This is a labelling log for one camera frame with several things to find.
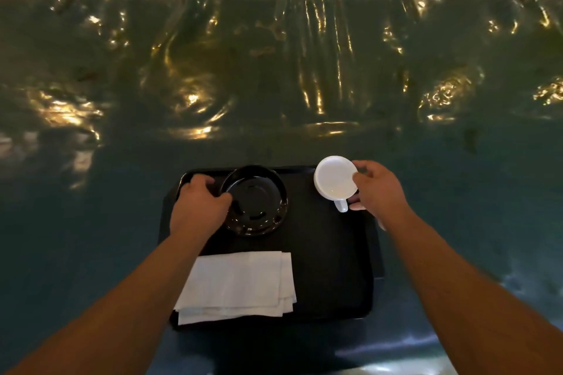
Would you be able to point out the person's right hand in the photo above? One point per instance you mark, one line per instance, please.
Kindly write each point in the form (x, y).
(382, 194)

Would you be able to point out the person's left hand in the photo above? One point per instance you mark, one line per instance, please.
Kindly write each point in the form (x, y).
(198, 210)

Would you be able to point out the person's right thumb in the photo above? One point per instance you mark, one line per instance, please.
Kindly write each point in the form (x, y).
(361, 167)

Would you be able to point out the person's left thumb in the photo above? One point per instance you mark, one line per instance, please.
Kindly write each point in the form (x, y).
(225, 201)

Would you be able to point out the black glossy saucer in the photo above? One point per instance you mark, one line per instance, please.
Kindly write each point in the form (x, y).
(257, 201)

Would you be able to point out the person's right forearm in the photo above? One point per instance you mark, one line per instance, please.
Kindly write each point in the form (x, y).
(462, 295)

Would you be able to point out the person's left forearm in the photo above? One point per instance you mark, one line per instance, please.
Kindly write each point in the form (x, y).
(132, 300)

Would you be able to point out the white folded paper napkin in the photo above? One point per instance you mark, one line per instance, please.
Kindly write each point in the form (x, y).
(237, 284)

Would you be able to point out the black rectangular serving tray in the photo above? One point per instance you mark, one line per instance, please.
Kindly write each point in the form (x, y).
(330, 265)

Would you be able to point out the clear plastic table cover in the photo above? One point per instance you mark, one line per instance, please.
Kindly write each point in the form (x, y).
(281, 80)

